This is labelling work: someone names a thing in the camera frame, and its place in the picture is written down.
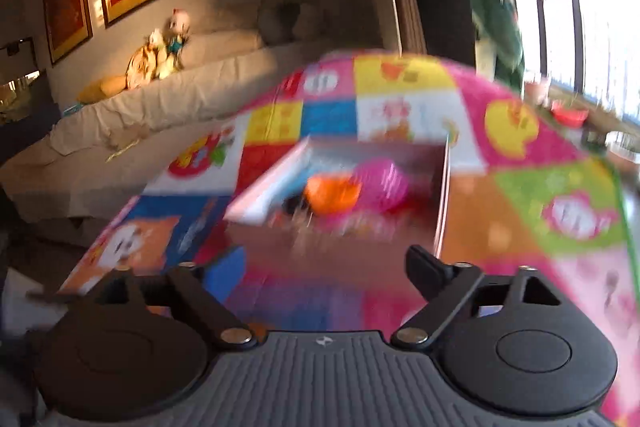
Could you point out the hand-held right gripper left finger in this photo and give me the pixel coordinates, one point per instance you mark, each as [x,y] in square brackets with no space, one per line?
[225,269]

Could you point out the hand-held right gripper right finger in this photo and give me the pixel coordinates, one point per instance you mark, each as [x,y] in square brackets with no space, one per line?
[430,269]

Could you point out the pink cardboard box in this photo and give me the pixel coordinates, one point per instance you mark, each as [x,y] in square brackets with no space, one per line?
[280,202]

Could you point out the pink mesh ball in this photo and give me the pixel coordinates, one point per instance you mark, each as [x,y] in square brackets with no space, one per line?
[382,184]

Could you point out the orange round toy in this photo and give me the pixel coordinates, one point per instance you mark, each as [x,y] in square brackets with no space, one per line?
[332,196]

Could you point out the colourful cartoon play mat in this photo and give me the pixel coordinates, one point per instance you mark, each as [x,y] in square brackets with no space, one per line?
[525,167]

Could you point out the beige covered sofa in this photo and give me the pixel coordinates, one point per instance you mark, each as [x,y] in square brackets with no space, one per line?
[165,107]

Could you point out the red bowl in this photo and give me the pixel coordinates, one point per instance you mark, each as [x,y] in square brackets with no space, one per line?
[570,114]

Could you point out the yellow cushion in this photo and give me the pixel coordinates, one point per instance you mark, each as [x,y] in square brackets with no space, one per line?
[102,88]

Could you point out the yellow plush toy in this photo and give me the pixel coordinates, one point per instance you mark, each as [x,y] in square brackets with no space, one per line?
[145,62]

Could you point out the red haired doll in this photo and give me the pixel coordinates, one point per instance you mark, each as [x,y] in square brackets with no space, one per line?
[177,37]

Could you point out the grey plush toy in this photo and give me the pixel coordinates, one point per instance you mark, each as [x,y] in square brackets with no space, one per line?
[287,22]

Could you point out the green hanging garment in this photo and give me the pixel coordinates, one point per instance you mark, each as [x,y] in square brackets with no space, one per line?
[495,22]

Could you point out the dark cabinet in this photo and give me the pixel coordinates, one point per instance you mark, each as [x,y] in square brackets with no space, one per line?
[22,107]

